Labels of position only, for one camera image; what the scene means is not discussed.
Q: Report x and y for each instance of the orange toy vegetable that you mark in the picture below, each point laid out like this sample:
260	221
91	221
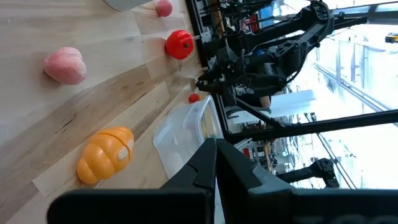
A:
105	154

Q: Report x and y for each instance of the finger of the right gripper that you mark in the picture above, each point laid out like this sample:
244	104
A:
211	82
228	96

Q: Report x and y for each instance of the yellow black device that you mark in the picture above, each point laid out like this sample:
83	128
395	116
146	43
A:
391	38

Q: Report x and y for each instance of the small pale pink toy fruit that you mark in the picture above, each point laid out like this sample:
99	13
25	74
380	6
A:
65	65

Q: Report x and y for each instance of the pink toy peach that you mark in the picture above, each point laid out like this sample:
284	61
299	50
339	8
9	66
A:
163	7

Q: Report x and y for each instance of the neighbour station robot arm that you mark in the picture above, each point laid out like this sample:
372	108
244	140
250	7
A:
323	169

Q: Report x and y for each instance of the clear plastic tupperware container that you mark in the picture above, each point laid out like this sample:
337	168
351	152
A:
177	140

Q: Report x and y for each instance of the red toy bell pepper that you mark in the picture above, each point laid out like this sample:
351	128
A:
179	44

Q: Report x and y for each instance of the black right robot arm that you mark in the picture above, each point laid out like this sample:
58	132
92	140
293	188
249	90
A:
311	28

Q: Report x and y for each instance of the person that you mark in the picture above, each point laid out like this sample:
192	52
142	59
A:
264	101

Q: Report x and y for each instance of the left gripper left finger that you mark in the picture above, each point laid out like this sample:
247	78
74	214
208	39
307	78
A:
186	205

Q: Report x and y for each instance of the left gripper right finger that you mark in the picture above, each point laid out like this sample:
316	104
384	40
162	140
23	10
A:
248	199

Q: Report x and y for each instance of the small red toy cherry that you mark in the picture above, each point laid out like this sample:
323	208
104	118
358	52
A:
193	98

